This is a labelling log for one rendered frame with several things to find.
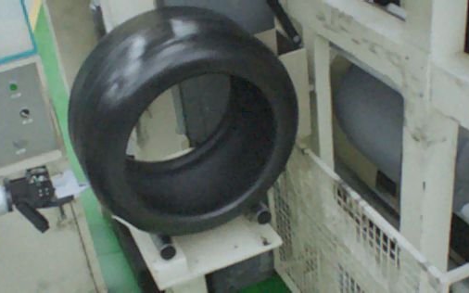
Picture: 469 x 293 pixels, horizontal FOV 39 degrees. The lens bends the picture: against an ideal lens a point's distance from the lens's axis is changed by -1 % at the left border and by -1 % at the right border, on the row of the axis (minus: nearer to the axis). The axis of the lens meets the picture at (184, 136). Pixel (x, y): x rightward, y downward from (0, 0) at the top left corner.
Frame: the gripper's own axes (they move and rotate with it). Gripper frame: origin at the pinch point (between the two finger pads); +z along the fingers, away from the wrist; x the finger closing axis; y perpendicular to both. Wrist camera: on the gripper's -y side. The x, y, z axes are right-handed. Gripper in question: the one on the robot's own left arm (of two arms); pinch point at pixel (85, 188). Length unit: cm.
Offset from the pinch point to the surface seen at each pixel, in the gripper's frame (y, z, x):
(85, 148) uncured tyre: 15.7, 0.0, -7.4
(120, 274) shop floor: -108, 25, 88
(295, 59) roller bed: 16, 69, 18
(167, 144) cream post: -7.3, 30.5, 25.1
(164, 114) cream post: 3.0, 30.1, 25.1
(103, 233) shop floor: -108, 26, 121
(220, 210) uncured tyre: -8.0, 32.2, -12.0
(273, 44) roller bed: 14, 72, 37
